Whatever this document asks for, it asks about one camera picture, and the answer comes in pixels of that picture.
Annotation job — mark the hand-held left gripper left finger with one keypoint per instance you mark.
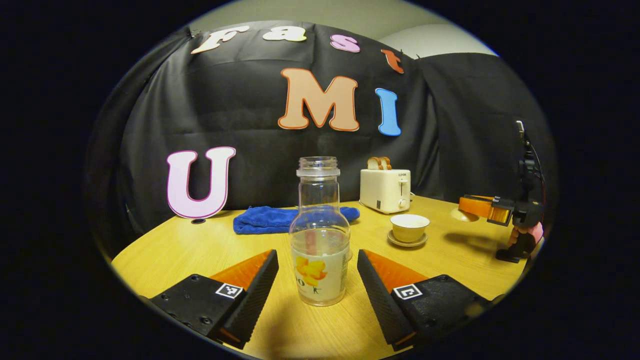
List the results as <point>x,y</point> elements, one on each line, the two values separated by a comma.
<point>255,300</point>

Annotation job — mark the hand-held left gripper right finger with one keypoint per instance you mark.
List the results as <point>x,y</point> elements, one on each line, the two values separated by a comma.
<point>382,305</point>

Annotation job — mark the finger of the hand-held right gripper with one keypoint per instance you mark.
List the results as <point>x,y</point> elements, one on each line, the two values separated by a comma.
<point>477,206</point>

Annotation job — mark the cream teacup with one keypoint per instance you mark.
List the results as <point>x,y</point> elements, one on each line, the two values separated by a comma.
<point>409,232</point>

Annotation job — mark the clear water bottle flower label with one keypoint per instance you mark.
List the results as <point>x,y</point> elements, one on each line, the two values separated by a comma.
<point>320,235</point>

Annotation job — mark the cream saucer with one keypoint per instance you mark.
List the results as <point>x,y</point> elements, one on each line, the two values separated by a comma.
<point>407,245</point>

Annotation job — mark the black backdrop cloth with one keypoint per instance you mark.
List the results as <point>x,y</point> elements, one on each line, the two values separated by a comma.
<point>450,140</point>

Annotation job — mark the blue towel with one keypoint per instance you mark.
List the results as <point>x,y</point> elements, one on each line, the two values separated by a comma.
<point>260,220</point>

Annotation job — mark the white toaster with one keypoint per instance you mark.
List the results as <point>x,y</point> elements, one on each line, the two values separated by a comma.
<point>382,192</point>

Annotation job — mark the toast slice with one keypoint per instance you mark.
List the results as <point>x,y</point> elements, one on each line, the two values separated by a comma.
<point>386,163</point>
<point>373,164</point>

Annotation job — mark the metal backdrop clip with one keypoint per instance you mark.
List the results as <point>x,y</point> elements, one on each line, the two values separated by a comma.
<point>192,33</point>

